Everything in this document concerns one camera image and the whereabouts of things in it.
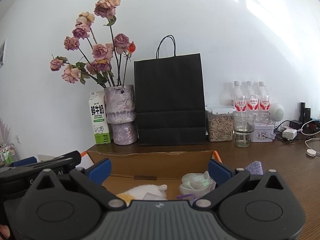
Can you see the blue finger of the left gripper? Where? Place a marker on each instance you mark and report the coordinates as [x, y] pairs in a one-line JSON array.
[[23, 162]]

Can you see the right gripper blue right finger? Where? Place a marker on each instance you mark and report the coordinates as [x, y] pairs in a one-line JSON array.
[[219, 172]]

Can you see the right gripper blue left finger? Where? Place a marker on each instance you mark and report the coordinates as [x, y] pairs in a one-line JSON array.
[[100, 171]]

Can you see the white green wrapped ball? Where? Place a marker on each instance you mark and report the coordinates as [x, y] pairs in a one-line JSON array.
[[197, 184]]

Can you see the red pumpkin cardboard box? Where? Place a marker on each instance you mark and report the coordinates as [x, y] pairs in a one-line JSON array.
[[135, 169]]

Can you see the yellow white plush toy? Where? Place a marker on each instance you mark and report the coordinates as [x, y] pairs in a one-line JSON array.
[[144, 192]]

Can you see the clear container with pellets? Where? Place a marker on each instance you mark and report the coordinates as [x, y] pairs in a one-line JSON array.
[[220, 123]]

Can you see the glass jar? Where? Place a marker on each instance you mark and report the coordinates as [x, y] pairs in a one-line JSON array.
[[243, 127]]

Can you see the white tin box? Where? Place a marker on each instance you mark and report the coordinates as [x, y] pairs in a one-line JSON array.
[[263, 132]]

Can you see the purple ceramic vase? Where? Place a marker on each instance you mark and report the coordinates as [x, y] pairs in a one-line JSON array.
[[121, 113]]

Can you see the green white milk carton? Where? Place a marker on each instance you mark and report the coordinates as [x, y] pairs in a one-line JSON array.
[[100, 126]]

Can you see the water bottle right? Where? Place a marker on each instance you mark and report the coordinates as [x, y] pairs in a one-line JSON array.
[[264, 103]]

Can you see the water bottle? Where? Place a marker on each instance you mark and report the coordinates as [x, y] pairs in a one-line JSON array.
[[252, 100], [239, 98], [264, 103]]

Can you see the water bottle middle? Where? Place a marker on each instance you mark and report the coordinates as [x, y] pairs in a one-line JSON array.
[[252, 100]]

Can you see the water bottle left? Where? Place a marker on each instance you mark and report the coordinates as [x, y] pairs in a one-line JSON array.
[[239, 98]]

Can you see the white charger plug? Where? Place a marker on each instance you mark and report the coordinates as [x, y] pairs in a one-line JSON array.
[[289, 134]]

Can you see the black paper bag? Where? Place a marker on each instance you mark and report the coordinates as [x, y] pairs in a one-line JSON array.
[[170, 106]]

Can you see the white round speaker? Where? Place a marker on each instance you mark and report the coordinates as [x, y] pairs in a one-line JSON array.
[[276, 113]]

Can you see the black power strip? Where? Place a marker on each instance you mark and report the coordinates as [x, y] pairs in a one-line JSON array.
[[306, 125]]

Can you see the dried pink roses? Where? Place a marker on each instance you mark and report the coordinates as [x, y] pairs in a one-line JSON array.
[[105, 64]]

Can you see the wire rack shelf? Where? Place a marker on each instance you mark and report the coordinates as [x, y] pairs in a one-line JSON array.
[[8, 154]]

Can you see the wall poster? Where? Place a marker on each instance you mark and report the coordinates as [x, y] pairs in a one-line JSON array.
[[2, 53]]

